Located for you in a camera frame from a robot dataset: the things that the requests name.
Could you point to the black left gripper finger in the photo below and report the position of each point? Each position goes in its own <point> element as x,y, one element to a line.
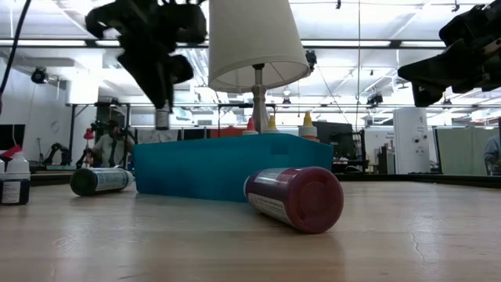
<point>180,68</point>
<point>105,21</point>

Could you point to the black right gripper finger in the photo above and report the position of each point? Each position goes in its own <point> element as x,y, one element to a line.
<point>428,94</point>
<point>462,66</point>

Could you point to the red-orange food coloring bottle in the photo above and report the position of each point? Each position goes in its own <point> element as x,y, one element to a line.
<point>250,127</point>

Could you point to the yellow food coloring bottle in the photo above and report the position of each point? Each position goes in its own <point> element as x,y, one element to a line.
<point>308,131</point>

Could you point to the green food coloring bottle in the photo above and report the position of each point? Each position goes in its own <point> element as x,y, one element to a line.
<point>102,180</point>

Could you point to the dark red food coloring bottle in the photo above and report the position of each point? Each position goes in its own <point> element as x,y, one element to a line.
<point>305,199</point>

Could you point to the background black robot arm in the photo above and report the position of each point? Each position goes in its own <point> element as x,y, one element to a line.
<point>58,150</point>

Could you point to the green partition panel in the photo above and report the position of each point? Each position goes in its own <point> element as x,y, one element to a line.
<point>458,149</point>

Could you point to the silver lamp with white shade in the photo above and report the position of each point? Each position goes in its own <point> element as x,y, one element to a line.
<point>254,39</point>

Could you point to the person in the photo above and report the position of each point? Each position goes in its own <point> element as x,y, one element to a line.
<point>494,152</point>
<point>105,150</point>

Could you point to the black desk monitor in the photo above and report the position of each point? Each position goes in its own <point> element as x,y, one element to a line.
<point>336,131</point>

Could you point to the teal plastic bin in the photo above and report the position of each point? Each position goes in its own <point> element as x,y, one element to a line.
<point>195,168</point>

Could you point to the black ceiling-mounted camera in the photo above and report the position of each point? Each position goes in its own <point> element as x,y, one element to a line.
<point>375,98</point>
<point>39,75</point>
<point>311,58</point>

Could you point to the black aluminium table frame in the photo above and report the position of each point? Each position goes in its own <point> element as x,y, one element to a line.
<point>391,178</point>

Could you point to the black wall monitor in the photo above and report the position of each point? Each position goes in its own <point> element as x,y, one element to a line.
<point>11,137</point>

